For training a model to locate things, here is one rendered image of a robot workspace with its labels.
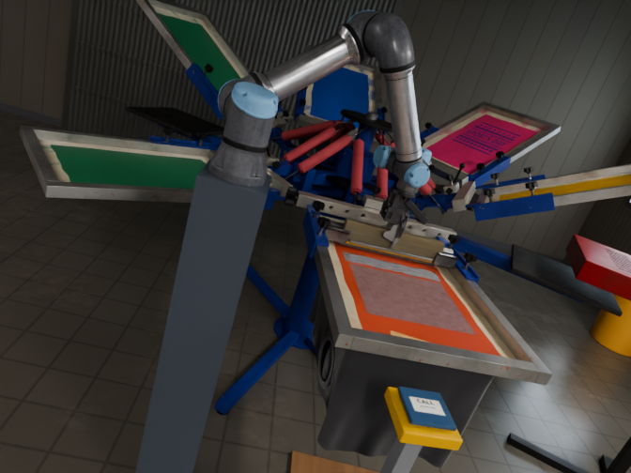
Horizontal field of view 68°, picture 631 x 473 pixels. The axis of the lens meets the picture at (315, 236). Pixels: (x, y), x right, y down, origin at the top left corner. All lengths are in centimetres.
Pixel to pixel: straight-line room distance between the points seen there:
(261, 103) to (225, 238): 35
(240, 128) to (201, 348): 64
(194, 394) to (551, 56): 509
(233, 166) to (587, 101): 521
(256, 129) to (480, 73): 449
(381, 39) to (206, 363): 102
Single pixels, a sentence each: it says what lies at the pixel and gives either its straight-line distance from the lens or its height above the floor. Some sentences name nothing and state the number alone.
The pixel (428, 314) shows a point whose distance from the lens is 143.
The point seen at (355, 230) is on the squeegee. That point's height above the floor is 103.
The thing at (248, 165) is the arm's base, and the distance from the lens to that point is 119.
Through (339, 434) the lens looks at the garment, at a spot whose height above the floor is 59.
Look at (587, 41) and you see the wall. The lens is 596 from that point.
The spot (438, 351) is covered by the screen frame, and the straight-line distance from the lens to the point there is 120.
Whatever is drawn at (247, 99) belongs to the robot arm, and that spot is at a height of 141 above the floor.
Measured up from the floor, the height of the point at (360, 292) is 96.
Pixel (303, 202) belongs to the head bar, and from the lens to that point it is 181.
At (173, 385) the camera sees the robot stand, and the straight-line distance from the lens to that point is 151.
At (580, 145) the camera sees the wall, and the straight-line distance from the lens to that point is 615.
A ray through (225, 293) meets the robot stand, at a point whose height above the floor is 90.
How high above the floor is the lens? 156
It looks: 21 degrees down
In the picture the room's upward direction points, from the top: 18 degrees clockwise
